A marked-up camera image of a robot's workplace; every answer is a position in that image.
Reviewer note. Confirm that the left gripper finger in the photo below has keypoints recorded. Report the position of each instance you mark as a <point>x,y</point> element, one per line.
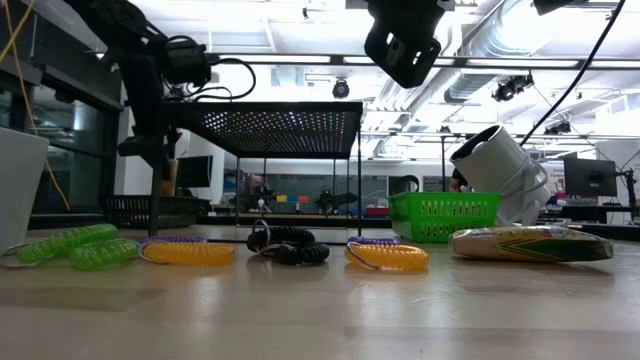
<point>173,145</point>
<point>142,150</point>

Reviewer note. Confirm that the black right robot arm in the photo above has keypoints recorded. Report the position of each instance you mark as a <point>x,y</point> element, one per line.
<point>550,5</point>

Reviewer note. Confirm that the black background robot arm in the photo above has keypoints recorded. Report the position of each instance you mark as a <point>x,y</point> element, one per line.
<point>332,200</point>

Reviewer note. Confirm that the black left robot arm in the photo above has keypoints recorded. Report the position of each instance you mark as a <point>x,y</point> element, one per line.
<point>115,25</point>

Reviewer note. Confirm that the white desk lamp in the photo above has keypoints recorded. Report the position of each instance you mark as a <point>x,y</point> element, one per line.
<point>495,165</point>

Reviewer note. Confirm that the black computer monitor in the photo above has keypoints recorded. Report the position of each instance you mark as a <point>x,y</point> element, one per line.
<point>195,172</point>
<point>590,177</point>

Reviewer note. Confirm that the black mesh tray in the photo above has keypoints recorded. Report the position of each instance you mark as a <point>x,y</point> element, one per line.
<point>130,212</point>

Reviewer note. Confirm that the person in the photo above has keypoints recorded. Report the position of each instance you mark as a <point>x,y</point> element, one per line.
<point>256,182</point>
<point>456,177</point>

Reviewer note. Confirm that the black perforated metal shelf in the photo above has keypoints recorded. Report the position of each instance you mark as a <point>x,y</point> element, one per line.
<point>260,107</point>

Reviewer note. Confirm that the black ceiling spotlight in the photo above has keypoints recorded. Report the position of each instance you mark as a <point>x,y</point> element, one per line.
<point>341,89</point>

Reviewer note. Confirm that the long ceiling light bar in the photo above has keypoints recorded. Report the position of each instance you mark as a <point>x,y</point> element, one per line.
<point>300,59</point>

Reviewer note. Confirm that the pale blue plastic bin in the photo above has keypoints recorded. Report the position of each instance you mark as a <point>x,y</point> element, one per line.
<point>20,190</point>

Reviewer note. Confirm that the black ceiling light cluster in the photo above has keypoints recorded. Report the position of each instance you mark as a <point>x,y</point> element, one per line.
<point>512,86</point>

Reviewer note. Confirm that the red box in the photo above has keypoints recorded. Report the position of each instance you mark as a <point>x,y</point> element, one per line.
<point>377,211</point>

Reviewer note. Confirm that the green plastic basket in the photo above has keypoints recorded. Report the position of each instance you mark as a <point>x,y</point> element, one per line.
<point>400,220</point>

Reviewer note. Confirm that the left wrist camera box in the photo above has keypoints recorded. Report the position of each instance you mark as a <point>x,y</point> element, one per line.
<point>187,62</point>

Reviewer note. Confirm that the silver ceiling air duct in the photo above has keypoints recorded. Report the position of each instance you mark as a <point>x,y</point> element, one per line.
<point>467,85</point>

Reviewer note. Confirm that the black metal rig frame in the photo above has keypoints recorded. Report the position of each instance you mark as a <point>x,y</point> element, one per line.
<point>620,231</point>

